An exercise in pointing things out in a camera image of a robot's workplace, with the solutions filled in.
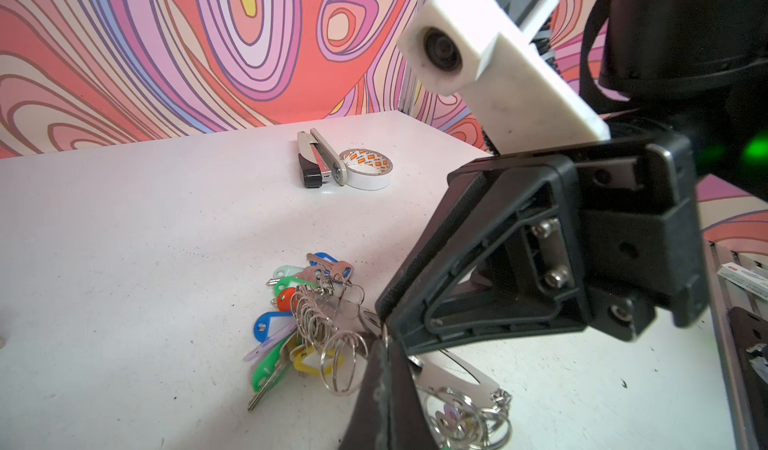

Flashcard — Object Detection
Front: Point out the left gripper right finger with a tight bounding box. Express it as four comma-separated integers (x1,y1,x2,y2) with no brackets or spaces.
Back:
389,347,438,450

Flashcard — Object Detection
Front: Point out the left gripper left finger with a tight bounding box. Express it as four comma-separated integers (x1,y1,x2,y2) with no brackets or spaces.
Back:
339,340,390,450

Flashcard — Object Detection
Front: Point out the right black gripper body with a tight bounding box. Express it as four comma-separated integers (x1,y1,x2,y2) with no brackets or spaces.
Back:
557,134,709,341

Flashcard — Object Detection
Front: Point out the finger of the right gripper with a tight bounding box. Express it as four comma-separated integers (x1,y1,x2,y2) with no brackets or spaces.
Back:
375,155,591,355

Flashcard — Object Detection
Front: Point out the large keyring with coloured keys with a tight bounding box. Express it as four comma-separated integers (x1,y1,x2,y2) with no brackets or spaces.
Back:
244,253,513,449

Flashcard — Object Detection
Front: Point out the small white card tag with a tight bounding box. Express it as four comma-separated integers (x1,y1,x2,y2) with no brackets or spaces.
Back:
717,263,768,300

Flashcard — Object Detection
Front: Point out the clear tape roll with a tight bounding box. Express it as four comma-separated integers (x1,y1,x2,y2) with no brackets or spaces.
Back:
339,149,394,191

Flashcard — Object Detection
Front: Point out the silver black stapler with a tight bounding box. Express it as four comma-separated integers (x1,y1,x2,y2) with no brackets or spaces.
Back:
297,128,348,189

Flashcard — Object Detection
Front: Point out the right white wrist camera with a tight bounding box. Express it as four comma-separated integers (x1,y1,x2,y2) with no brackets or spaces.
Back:
398,0,610,154

